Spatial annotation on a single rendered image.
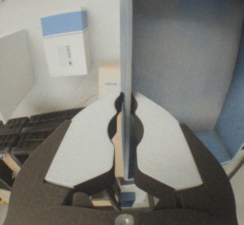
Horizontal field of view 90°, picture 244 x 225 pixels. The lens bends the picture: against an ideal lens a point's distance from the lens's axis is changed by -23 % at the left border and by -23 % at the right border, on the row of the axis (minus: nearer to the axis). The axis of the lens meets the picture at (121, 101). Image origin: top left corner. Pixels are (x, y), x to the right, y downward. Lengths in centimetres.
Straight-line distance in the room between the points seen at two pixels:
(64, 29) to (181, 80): 35
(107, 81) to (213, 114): 35
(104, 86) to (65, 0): 32
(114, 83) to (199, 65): 35
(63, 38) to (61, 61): 7
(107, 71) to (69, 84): 18
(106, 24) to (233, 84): 41
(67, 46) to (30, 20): 21
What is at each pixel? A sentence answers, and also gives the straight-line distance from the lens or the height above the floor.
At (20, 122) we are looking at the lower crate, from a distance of 77.
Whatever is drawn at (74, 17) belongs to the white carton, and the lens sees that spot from 44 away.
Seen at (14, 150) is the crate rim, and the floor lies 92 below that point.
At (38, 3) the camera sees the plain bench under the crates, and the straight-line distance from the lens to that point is 58.
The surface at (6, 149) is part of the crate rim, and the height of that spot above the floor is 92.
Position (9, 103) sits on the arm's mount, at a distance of 51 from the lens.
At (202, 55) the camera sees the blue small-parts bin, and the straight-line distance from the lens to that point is 18.
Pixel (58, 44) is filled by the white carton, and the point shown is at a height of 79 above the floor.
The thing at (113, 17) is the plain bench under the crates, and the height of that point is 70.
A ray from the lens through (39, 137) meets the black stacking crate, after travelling 60.
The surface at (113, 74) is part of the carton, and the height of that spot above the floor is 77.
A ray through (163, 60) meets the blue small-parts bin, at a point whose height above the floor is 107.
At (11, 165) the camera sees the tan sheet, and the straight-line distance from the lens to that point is 97.
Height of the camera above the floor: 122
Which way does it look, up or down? 57 degrees down
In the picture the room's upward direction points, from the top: 175 degrees clockwise
